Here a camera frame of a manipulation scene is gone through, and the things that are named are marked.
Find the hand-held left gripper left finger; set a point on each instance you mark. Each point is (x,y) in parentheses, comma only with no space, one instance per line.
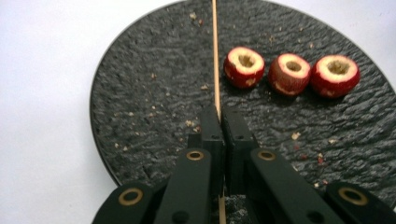
(214,149)

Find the thin bamboo skewer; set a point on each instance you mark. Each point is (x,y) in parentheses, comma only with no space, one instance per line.
(215,62)

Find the cored red hawthorn fruit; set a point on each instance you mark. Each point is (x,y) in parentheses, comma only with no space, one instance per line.
(334,76)
(289,74)
(244,67)

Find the round black stone plate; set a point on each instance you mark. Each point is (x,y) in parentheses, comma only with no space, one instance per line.
(155,93)

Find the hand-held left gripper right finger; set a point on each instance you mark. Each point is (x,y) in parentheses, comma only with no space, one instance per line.
(238,140)

